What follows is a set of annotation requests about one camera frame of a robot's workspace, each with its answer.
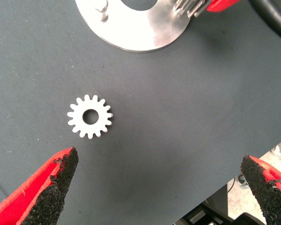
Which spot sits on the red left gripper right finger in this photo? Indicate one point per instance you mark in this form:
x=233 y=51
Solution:
x=271 y=194

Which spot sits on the small steel spur gear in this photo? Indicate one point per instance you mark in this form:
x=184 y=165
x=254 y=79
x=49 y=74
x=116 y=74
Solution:
x=189 y=8

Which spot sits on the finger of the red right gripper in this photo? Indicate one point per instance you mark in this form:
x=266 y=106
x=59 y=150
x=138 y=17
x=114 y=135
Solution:
x=222 y=4

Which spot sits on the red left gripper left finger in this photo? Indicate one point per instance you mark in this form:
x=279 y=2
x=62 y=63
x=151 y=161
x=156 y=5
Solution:
x=37 y=199

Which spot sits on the white plastic gear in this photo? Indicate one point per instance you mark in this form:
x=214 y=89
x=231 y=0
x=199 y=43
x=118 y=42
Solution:
x=79 y=110

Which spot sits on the black metal frame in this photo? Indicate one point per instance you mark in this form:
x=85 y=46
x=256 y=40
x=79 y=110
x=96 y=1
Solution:
x=213 y=211

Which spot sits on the dark grey table cloth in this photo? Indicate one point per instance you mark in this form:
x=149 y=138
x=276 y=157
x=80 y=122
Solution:
x=154 y=117

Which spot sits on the round metal carrier plate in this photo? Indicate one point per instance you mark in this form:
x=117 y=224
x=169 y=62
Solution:
x=131 y=30

